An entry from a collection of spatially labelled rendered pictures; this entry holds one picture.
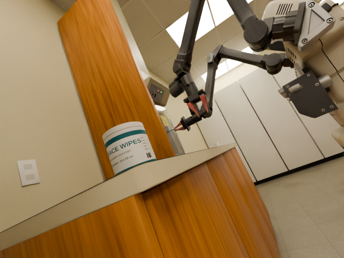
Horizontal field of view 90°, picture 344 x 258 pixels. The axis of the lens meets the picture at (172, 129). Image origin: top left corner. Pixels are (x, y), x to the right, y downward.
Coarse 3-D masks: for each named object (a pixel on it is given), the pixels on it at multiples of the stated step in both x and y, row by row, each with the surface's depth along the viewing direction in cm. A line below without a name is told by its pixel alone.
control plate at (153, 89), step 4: (152, 84) 113; (152, 88) 114; (156, 88) 118; (152, 92) 115; (156, 92) 120; (160, 92) 124; (152, 96) 117; (156, 96) 121; (160, 96) 126; (160, 100) 128
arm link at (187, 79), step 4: (184, 76) 81; (188, 76) 80; (180, 80) 83; (184, 80) 80; (188, 80) 80; (192, 80) 81; (180, 84) 84; (184, 84) 81; (188, 84) 80; (184, 88) 82
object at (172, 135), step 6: (156, 108) 121; (162, 108) 131; (162, 114) 126; (168, 120) 130; (168, 126) 125; (168, 132) 120; (174, 132) 129; (174, 138) 124; (174, 144) 118; (180, 144) 128; (174, 150) 114; (180, 150) 123
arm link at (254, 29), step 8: (232, 0) 67; (240, 0) 65; (232, 8) 67; (240, 8) 65; (248, 8) 64; (240, 16) 65; (248, 16) 63; (256, 16) 62; (240, 24) 66; (248, 24) 61; (256, 24) 60; (264, 24) 58; (248, 32) 61; (256, 32) 60; (264, 32) 58; (248, 40) 61; (256, 40) 60
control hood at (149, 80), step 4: (144, 80) 110; (148, 80) 109; (152, 80) 111; (156, 80) 116; (148, 84) 110; (156, 84) 117; (160, 84) 121; (148, 88) 111; (160, 88) 123; (164, 88) 128; (168, 88) 134; (164, 92) 130; (168, 92) 135; (164, 96) 132; (168, 96) 137; (156, 100) 123; (164, 100) 134; (160, 104) 132; (164, 104) 136
